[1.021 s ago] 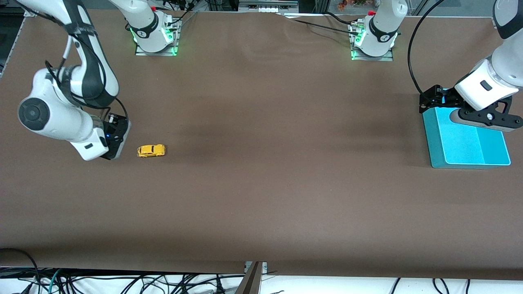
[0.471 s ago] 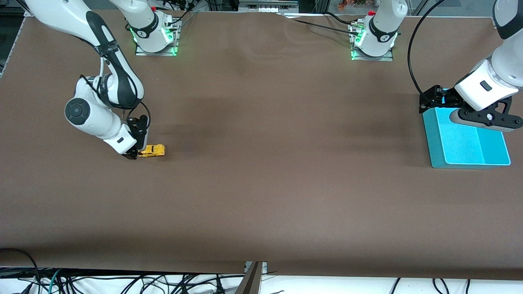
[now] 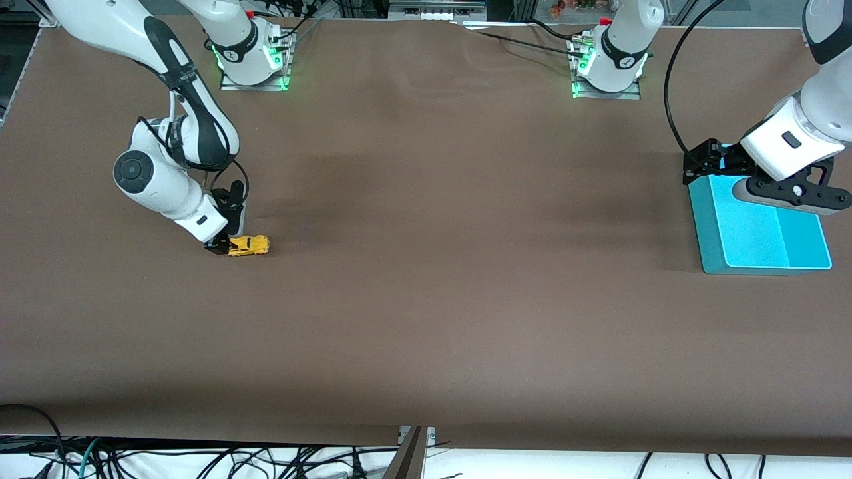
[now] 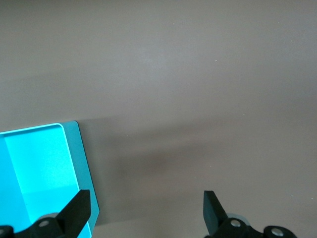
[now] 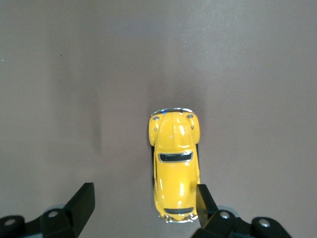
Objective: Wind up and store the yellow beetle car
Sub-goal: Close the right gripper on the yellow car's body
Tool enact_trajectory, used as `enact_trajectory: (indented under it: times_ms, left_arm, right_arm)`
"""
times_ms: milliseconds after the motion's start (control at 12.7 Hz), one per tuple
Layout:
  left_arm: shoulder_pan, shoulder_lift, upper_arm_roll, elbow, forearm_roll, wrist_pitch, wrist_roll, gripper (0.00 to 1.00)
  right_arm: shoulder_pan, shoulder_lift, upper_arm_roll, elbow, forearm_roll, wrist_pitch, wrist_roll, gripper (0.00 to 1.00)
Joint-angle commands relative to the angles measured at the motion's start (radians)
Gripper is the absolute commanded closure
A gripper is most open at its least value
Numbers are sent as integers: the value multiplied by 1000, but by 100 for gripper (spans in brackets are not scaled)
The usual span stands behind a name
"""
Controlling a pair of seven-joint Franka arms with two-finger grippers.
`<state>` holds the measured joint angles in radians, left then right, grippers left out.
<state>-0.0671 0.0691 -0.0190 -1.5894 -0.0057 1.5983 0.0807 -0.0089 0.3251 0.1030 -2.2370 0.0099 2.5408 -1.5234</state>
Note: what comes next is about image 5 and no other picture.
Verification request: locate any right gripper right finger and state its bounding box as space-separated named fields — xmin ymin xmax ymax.
xmin=193 ymin=183 xmax=293 ymax=238

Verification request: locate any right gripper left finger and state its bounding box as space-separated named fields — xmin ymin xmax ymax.
xmin=0 ymin=182 xmax=96 ymax=238

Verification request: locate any yellow beetle toy car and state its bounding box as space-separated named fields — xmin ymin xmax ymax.
xmin=148 ymin=107 xmax=202 ymax=224

